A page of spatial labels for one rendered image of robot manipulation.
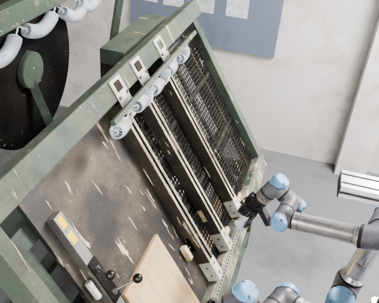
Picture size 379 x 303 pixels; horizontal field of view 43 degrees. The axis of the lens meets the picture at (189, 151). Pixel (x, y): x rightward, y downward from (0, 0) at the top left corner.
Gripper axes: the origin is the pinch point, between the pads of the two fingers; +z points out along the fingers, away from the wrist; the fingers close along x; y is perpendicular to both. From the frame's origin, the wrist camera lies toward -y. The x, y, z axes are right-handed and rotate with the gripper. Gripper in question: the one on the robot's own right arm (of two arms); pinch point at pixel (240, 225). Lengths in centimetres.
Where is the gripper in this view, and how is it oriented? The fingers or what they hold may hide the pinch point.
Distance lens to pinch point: 233.4
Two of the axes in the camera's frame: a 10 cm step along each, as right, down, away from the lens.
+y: -8.2, -5.7, -0.9
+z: -5.1, 6.3, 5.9
